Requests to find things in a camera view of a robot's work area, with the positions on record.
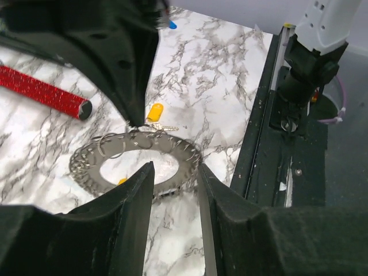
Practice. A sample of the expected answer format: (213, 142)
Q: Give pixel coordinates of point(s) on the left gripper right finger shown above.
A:
(241, 238)

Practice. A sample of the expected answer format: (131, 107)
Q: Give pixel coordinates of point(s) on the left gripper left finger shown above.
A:
(106, 236)

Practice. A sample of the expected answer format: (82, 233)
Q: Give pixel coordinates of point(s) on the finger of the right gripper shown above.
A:
(112, 43)

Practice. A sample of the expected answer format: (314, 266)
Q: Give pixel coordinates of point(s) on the yellow capped key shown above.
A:
(122, 181)
(153, 117)

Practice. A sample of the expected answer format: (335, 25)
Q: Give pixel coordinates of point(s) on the blue capped key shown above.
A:
(172, 25)

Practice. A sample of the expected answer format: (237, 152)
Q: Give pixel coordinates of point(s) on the red glitter microphone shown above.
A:
(46, 94)

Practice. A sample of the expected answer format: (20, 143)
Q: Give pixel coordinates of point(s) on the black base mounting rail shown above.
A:
(275, 168)

